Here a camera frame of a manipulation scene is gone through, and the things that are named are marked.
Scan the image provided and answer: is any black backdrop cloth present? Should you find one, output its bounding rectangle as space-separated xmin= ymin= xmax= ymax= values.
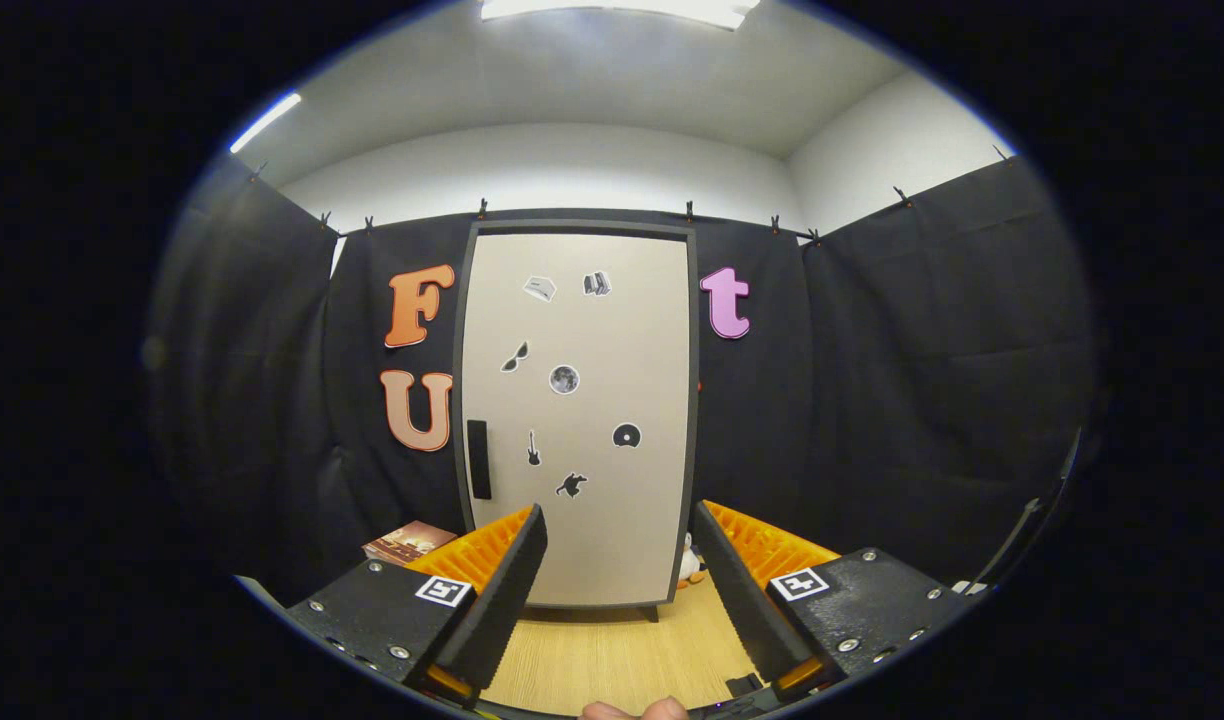
xmin=147 ymin=150 xmax=1098 ymax=601

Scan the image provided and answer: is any wide ceiling light panel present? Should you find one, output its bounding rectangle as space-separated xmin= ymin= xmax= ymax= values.
xmin=480 ymin=0 xmax=763 ymax=31

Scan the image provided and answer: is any penguin plush toy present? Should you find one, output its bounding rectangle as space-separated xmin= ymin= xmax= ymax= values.
xmin=675 ymin=535 xmax=710 ymax=591

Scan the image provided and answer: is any narrow ceiling light panel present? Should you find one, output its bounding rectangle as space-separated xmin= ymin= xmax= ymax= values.
xmin=229 ymin=92 xmax=303 ymax=154

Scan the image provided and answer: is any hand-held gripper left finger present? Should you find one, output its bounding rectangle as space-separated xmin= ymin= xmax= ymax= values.
xmin=287 ymin=503 xmax=550 ymax=706

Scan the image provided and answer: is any dark grey shoe cabinet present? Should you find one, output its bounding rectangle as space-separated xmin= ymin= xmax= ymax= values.
xmin=452 ymin=220 xmax=700 ymax=623

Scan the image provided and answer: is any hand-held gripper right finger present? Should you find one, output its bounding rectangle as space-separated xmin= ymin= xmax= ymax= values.
xmin=694 ymin=500 xmax=973 ymax=701

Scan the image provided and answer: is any row of black cloth clips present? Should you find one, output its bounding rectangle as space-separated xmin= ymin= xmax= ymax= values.
xmin=252 ymin=145 xmax=1011 ymax=246

